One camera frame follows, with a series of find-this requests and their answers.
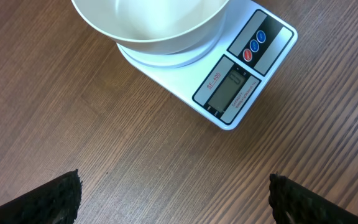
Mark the white digital kitchen scale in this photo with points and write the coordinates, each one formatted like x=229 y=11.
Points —
x=221 y=77

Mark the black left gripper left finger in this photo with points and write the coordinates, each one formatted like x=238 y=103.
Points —
x=57 y=201

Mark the white plastic bowl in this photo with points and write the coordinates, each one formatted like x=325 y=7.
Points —
x=153 y=26

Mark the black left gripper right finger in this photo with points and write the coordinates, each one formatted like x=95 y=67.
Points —
x=293 y=203

